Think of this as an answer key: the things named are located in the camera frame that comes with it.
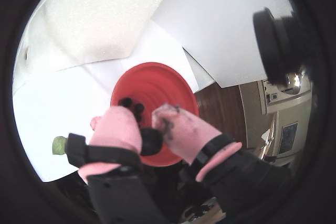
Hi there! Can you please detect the white cabinet with dark pane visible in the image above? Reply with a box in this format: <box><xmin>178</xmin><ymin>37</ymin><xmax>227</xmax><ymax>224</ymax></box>
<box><xmin>274</xmin><ymin>95</ymin><xmax>313</xmax><ymax>162</ymax></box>

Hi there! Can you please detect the white backdrop panel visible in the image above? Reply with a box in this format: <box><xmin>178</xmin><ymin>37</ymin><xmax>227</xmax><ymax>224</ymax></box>
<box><xmin>151</xmin><ymin>0</ymin><xmax>295</xmax><ymax>89</ymax></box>

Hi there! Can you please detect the white household appliance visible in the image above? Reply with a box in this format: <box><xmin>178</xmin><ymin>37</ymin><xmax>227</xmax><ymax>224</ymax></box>
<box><xmin>258</xmin><ymin>73</ymin><xmax>313</xmax><ymax>114</ymax></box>

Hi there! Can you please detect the white paper sheet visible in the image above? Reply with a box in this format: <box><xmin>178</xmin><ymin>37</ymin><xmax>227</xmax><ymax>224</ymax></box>
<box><xmin>13</xmin><ymin>20</ymin><xmax>200</xmax><ymax>183</ymax></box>

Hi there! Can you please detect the red collapsible cup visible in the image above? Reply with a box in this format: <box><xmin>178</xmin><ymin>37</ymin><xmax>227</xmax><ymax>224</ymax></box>
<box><xmin>110</xmin><ymin>62</ymin><xmax>200</xmax><ymax>167</ymax></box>

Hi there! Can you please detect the white foam board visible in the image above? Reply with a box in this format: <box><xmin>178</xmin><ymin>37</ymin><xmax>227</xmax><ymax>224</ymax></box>
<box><xmin>15</xmin><ymin>0</ymin><xmax>186</xmax><ymax>74</ymax></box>

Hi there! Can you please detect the pink covered gripper finger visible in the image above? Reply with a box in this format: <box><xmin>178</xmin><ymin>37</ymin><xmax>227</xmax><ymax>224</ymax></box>
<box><xmin>65</xmin><ymin>106</ymin><xmax>169</xmax><ymax>224</ymax></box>
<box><xmin>151</xmin><ymin>103</ymin><xmax>293</xmax><ymax>224</ymax></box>

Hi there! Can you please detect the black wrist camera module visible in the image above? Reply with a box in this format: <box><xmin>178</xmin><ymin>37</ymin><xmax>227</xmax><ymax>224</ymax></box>
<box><xmin>251</xmin><ymin>7</ymin><xmax>323</xmax><ymax>88</ymax></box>

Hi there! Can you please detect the green leaf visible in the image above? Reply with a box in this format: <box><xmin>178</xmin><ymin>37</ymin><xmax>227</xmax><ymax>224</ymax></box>
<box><xmin>51</xmin><ymin>136</ymin><xmax>68</xmax><ymax>156</ymax></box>

